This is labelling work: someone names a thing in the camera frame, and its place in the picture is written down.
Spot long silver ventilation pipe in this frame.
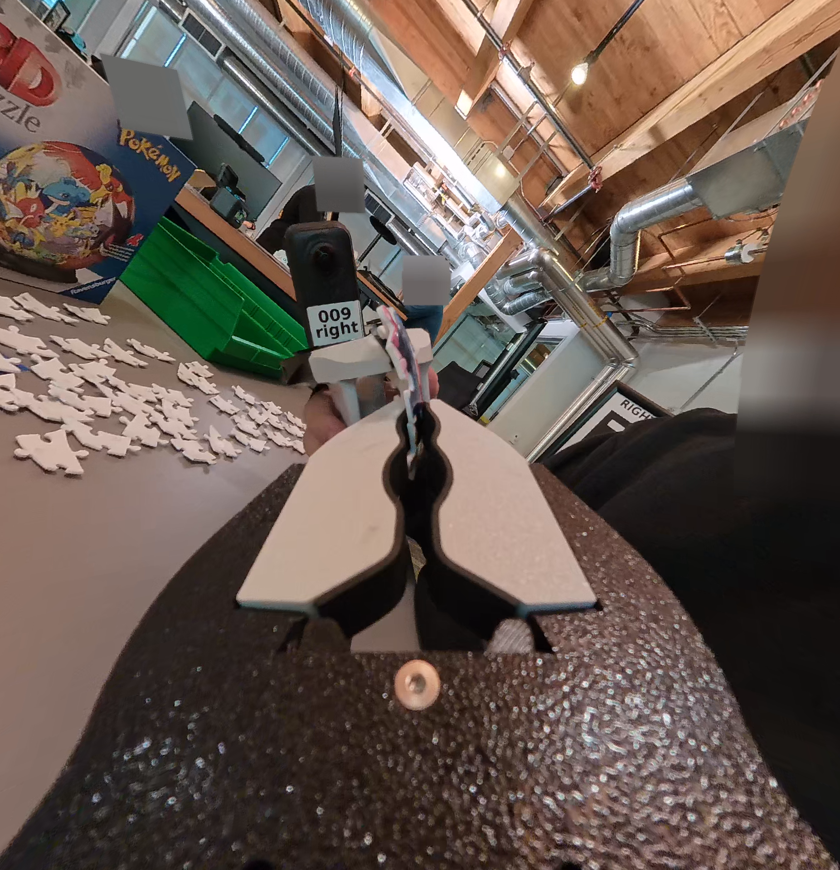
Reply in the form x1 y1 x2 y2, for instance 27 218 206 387
486 246 640 464

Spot wooden support post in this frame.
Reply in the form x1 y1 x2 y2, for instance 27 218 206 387
437 227 524 342

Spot stacked green plastic bins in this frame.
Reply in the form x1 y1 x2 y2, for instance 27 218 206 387
119 216 312 383

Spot black desk device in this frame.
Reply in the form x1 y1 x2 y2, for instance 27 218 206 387
208 163 249 227

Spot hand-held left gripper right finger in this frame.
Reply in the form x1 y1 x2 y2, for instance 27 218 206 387
418 398 599 648

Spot silver elbow duct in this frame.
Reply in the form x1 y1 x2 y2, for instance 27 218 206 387
575 179 708 295

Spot black wall monitor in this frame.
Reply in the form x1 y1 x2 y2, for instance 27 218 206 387
187 101 286 203

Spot blue puzzle ball box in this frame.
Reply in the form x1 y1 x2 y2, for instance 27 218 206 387
0 0 194 304

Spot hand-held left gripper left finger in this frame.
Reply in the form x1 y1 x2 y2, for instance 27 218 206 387
235 401 410 638

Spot wooden background desk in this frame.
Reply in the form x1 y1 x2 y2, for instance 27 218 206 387
174 182 408 322

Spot copper pipe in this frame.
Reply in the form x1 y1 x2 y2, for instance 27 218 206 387
656 216 769 308

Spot glass partition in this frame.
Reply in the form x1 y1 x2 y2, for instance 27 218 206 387
433 304 585 458

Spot person's black sweater torso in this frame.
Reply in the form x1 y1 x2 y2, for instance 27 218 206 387
597 517 840 867

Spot black and white sign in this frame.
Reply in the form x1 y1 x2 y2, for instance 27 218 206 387
582 379 674 444

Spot person's right forearm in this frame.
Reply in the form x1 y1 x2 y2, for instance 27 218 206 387
539 406 840 565

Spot person's right hand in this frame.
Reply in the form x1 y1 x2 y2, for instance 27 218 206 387
302 389 354 458

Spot black chair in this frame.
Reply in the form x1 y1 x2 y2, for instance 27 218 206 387
433 359 517 437

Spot rectangular metal duct box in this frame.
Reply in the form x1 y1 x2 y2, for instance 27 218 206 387
687 101 814 220

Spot pile of white puzzle pieces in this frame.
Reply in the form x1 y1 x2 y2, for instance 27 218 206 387
0 291 310 478

